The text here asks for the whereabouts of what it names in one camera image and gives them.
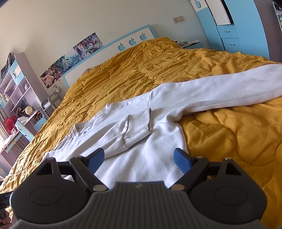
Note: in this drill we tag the person's left hand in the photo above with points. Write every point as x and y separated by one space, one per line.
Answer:
6 221

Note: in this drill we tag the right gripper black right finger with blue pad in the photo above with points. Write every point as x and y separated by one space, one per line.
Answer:
192 168

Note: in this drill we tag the blue white wardrobe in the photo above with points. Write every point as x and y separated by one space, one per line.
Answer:
251 27

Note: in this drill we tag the beige wall switch plate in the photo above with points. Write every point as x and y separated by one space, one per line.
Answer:
178 19

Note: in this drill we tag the mustard yellow quilt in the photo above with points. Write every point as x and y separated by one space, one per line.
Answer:
251 135

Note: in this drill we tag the anime poster left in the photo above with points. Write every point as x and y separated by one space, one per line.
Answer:
51 75

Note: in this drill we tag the white Nevada sweatshirt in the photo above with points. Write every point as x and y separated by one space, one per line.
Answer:
139 135

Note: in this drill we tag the red bag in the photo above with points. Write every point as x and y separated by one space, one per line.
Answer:
10 123

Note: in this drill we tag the grey blue shelf desk unit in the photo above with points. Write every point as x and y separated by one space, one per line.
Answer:
21 95

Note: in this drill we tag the anime poster right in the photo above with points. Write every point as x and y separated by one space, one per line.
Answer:
89 45

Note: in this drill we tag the white blue apple headboard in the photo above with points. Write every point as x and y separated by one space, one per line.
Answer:
108 51

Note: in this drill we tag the anime poster middle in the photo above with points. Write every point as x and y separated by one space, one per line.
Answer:
67 61

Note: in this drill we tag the grey stool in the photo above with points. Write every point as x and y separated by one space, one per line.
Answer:
51 101

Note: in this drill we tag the anime poster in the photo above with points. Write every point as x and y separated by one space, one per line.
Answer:
67 61
89 45
51 75

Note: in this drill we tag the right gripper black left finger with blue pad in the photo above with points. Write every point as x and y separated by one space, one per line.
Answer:
84 170

